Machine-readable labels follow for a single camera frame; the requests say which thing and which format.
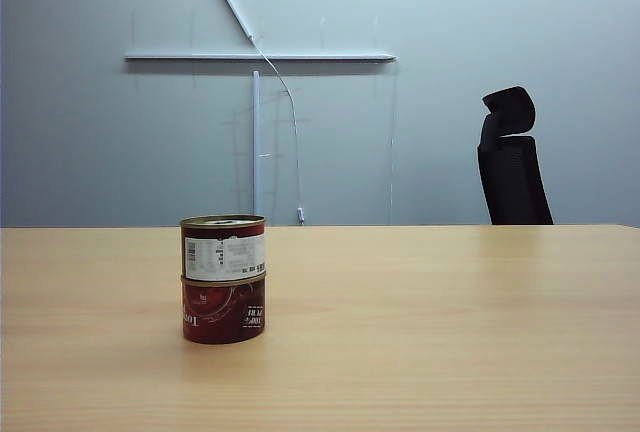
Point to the red tomato can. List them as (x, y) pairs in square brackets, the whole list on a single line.
[(215, 309)]

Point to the black office chair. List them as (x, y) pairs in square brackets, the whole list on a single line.
[(515, 177)]

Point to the tomato can with white label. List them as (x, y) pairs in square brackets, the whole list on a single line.
[(222, 249)]

